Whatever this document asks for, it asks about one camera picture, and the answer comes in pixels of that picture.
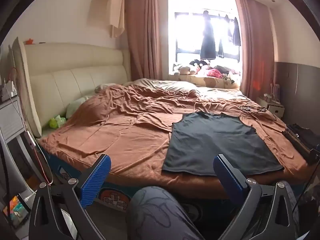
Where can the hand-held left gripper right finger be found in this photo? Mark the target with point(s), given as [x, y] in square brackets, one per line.
[226, 177]

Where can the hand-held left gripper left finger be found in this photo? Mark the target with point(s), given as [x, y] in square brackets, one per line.
[96, 180]

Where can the black sleeveless vest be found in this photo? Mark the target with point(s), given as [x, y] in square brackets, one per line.
[212, 142]

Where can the stack of dark clothes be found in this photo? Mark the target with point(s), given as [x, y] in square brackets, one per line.
[300, 137]

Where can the blue printed bed base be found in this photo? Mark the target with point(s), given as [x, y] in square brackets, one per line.
[65, 172]

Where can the white nightstand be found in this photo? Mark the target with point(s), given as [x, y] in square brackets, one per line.
[272, 108]

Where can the person's left leg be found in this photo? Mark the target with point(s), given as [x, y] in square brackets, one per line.
[155, 215]

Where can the green tissue pack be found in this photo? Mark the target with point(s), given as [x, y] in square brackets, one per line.
[57, 122]

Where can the white bottle rack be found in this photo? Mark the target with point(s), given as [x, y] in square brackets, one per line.
[275, 92]

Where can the white pillow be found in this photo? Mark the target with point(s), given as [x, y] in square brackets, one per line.
[75, 106]

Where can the bear print bolster pillow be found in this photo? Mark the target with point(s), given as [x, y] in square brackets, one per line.
[200, 80]

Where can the red plush toy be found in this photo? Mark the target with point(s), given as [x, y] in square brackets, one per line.
[215, 73]

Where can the beige bedding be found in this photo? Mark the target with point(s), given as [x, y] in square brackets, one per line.
[175, 86]

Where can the cream padded headboard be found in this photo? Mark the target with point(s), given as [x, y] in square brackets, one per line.
[75, 65]

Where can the black and white plush toy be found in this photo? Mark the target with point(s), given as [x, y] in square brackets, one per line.
[197, 63]

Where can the cream leaning cushion panel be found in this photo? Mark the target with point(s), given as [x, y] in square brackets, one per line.
[25, 85]

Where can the pink curtain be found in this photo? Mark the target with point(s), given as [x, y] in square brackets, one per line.
[145, 35]
[255, 50]

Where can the white charger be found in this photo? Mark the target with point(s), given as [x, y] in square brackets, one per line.
[8, 88]

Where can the small dark hanging garment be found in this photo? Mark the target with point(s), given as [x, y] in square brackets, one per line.
[221, 50]

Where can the long dark hanging garment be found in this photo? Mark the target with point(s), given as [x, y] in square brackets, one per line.
[207, 40]

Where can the short dark hanging garment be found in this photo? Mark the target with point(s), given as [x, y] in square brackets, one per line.
[236, 33]

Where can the bright window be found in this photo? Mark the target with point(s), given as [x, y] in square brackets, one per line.
[187, 30]

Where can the small orange object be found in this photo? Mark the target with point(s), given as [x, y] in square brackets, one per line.
[29, 41]

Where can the cream hanging cloth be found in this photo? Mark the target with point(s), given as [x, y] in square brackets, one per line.
[116, 10]

